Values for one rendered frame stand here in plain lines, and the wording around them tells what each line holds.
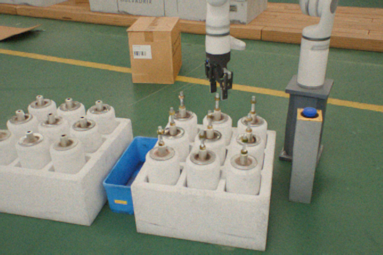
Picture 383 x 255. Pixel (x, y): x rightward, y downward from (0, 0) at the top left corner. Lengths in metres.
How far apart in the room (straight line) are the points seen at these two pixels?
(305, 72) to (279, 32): 1.51
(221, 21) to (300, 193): 0.61
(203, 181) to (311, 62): 0.57
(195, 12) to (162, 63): 1.06
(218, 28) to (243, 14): 1.88
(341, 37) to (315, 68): 1.45
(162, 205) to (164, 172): 0.10
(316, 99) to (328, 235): 0.46
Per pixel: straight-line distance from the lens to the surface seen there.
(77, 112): 1.45
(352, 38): 2.83
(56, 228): 1.35
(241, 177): 1.06
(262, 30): 2.93
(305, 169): 1.29
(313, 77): 1.41
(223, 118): 1.30
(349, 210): 1.38
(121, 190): 1.26
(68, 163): 1.24
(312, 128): 1.21
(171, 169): 1.12
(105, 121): 1.40
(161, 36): 2.14
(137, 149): 1.51
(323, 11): 1.33
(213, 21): 1.15
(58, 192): 1.28
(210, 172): 1.08
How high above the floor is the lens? 0.87
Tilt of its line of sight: 30 degrees down
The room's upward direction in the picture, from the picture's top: 2 degrees counter-clockwise
